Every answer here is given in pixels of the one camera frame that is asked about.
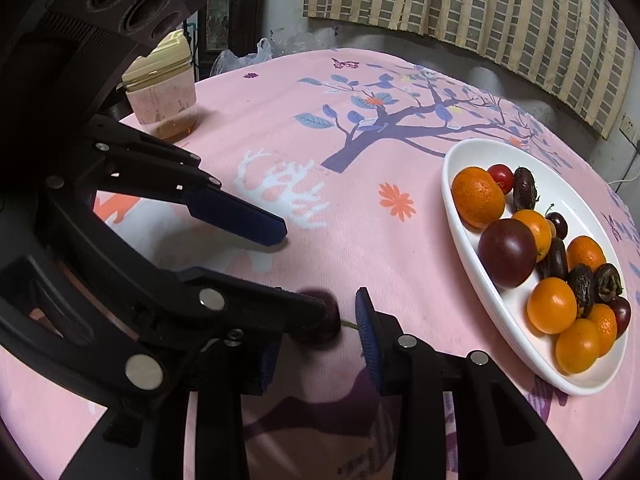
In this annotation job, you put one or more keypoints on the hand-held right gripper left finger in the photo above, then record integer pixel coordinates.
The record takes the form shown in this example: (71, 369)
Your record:
(240, 221)

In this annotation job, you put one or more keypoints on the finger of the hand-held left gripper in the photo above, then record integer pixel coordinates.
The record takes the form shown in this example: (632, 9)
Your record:
(220, 435)
(225, 310)

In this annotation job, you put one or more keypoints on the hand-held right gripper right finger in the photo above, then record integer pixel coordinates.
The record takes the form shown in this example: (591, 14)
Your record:
(369, 345)

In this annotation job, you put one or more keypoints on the dark red cherry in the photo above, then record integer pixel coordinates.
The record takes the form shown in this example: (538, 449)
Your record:
(557, 224)
(621, 314)
(325, 324)

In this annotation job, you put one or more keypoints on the white oval plate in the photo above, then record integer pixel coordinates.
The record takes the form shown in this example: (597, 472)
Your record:
(510, 310)

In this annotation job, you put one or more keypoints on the purple passion fruit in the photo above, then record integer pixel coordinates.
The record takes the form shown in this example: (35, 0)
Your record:
(507, 252)

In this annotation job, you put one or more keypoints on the dark water chestnut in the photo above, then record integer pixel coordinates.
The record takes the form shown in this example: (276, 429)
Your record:
(580, 287)
(552, 260)
(607, 281)
(525, 189)

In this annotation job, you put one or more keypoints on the yellowish kumquat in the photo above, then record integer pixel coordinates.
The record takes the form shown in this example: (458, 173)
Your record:
(577, 346)

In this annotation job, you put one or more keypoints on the red cherry tomato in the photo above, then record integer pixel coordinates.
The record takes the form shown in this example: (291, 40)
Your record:
(501, 178)

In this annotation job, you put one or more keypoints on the orange kumquat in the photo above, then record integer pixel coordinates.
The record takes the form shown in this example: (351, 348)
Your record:
(537, 227)
(604, 327)
(551, 306)
(586, 252)

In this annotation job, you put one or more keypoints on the pink printed tablecloth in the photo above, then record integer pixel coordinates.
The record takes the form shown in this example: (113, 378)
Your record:
(400, 260)

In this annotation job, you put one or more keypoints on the jar with cream lid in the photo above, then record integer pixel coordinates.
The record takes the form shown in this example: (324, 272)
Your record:
(160, 95)

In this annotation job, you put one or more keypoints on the clear plastic bag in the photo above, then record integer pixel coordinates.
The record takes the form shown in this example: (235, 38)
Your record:
(240, 58)

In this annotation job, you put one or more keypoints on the dark wooden cabinet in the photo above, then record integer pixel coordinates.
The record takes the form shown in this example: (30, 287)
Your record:
(245, 5)

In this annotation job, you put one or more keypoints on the large orange tangerine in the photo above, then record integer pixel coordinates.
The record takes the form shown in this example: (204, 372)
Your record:
(477, 197)

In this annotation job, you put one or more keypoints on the checked curtain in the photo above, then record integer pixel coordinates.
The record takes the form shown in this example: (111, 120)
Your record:
(475, 5)

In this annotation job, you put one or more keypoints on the white wall socket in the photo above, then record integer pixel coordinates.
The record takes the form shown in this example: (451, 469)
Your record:
(630, 128)

